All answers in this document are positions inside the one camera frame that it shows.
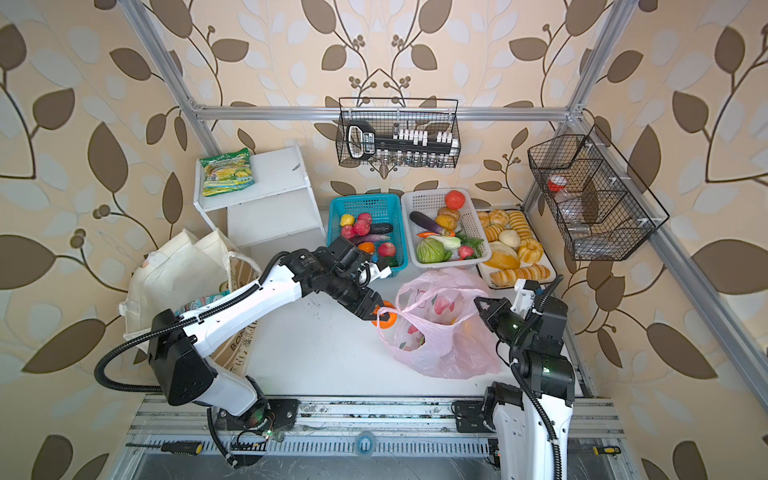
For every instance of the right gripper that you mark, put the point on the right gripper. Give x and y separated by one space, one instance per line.
502 305

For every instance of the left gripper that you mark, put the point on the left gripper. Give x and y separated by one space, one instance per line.
366 308

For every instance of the orange persimmon fruit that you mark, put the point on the orange persimmon fruit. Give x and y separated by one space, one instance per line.
385 321

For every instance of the pink plastic grocery bag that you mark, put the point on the pink plastic grocery bag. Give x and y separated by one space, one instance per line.
438 332

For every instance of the red apple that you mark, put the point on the red apple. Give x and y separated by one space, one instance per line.
387 249

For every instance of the teal plastic fruit basket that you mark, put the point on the teal plastic fruit basket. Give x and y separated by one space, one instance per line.
378 219

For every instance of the cream canvas tote bag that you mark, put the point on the cream canvas tote bag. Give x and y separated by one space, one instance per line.
184 274

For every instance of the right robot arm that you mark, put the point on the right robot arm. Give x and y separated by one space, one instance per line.
531 418

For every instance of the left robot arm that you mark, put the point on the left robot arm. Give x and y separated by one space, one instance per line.
180 347

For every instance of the bread tray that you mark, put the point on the bread tray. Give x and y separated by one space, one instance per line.
516 254

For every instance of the green cabbage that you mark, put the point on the green cabbage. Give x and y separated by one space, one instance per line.
431 251

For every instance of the purple eggplant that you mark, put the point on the purple eggplant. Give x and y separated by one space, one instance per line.
425 222

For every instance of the red tomato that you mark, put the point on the red tomato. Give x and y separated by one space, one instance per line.
455 200

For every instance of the white plastic vegetable basket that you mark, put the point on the white plastic vegetable basket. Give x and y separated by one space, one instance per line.
463 231

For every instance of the white two-tier shelf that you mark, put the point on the white two-tier shelf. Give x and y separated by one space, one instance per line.
281 203

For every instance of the green snack bag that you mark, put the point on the green snack bag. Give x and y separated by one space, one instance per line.
226 173

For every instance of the black yellow screwdriver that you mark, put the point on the black yellow screwdriver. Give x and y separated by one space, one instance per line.
187 448

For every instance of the black wire wall basket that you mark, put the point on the black wire wall basket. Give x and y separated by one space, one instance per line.
602 206

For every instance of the black wire basket with bottles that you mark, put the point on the black wire basket with bottles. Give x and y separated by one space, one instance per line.
386 133

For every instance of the small yellow handled screwdriver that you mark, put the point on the small yellow handled screwdriver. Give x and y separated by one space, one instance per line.
595 450

